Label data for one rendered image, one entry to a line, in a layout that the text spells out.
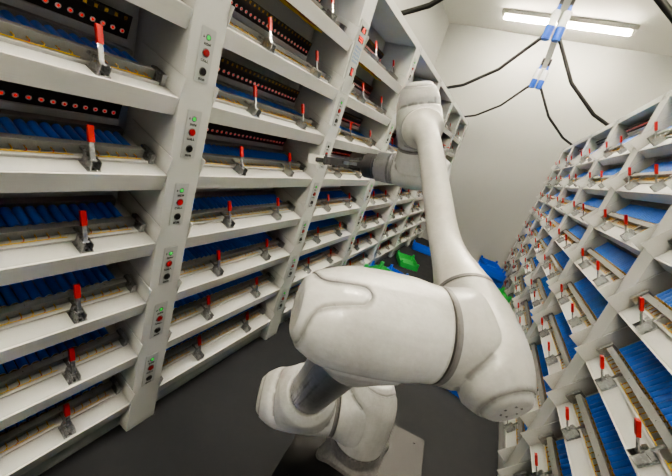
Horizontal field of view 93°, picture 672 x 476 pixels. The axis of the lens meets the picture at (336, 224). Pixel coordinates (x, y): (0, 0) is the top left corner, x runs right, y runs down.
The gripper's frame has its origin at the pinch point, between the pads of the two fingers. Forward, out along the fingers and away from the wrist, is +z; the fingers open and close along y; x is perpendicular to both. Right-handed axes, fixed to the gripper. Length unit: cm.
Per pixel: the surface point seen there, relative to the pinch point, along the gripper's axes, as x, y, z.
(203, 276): -45, -18, 31
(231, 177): -8.8, -18.1, 20.6
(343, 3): 62, 30, 15
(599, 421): -62, 15, -92
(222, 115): 8.7, -26.0, 17.2
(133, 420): -93, -38, 38
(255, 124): 8.4, -12.5, 17.4
